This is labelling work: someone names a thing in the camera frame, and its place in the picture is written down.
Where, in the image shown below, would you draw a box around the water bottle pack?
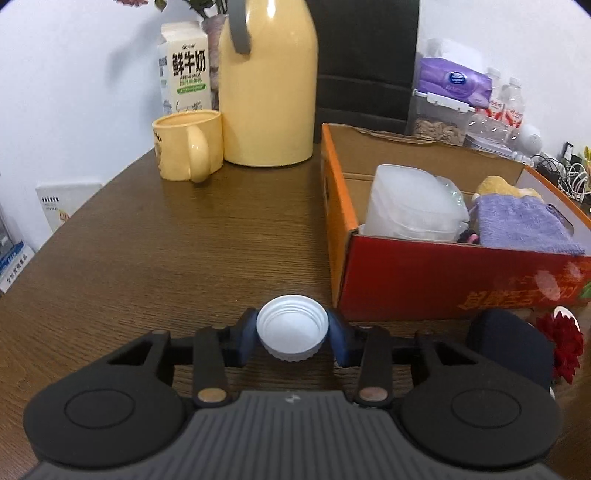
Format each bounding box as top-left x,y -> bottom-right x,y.
465,67 -> 525,150

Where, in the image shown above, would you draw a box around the clear food container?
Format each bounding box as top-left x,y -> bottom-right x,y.
406,89 -> 475,146

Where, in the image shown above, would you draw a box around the purple knitted cloth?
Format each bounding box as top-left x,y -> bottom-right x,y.
475,194 -> 586,256

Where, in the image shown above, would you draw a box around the red fabric flower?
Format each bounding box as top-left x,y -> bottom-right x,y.
536,307 -> 585,384

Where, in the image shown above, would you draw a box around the purple tissue pack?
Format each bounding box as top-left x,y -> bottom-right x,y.
416,38 -> 493,108

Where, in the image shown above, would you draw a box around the tangled white cables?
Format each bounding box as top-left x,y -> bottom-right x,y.
530,142 -> 591,204

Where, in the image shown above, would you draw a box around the iridescent bag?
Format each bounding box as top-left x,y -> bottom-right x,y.
437,176 -> 470,225

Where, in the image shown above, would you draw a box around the white round toy robot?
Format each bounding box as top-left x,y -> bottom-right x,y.
506,124 -> 543,163

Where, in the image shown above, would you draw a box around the red cardboard box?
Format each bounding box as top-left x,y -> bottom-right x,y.
321,124 -> 590,321

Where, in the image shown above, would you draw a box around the white bottle cap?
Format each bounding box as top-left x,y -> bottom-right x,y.
256,295 -> 329,362

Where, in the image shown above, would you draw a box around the clear plastic jar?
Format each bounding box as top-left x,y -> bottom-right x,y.
362,164 -> 468,243

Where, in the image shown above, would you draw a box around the yellow thermos jug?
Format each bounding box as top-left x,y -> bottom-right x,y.
218,0 -> 318,167

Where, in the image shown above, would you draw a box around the white milk carton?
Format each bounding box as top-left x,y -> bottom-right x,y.
157,21 -> 211,115

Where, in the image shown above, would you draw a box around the yellow white plush toy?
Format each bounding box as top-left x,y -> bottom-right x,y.
472,176 -> 544,202

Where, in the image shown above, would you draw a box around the navy blue pouch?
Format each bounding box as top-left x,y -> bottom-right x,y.
466,309 -> 554,391

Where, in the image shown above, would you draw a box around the black paper bag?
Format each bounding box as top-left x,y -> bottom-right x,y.
308,0 -> 420,141

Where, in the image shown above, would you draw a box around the white booklet on floor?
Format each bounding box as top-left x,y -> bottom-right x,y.
36,181 -> 102,232

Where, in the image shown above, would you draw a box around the yellow mug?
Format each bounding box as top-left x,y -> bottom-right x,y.
152,110 -> 224,184

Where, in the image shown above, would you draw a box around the dried pink flower bouquet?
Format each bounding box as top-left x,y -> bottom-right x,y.
115,0 -> 230,20

